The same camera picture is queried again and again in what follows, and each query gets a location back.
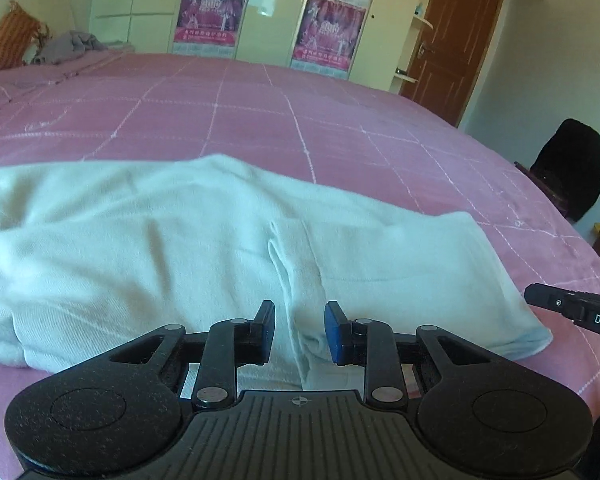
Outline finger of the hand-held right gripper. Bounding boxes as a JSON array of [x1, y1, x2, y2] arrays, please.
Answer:
[[523, 283, 583, 322]]

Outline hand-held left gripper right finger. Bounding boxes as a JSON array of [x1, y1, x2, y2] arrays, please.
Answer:
[[324, 300, 502, 413]]

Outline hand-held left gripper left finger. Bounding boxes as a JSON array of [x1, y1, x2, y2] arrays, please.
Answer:
[[108, 300, 277, 413]]

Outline white pants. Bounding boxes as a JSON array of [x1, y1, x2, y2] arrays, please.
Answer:
[[0, 153, 554, 392]]

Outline wooden chair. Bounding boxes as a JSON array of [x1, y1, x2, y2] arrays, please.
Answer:
[[513, 160, 577, 222]]

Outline black garment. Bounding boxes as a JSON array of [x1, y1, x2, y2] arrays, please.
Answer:
[[530, 118, 600, 224]]

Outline bed with pink checked bedspread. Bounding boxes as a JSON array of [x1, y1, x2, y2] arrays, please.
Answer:
[[0, 50, 600, 480]]

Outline brown wooden door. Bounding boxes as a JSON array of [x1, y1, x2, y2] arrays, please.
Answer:
[[398, 0, 506, 129]]

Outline cream corner shelf unit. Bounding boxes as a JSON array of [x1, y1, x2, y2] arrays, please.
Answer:
[[390, 0, 451, 94]]

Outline cream wardrobe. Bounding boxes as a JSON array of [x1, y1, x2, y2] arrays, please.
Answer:
[[87, 0, 432, 95]]

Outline grey crumpled cloth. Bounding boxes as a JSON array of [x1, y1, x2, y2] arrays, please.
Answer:
[[32, 30, 113, 66]]

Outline orange striped pillow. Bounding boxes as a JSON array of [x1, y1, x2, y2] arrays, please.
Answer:
[[0, 0, 52, 79]]

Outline purple wall poster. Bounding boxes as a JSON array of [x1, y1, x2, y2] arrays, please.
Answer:
[[172, 0, 246, 57], [289, 0, 369, 70]]

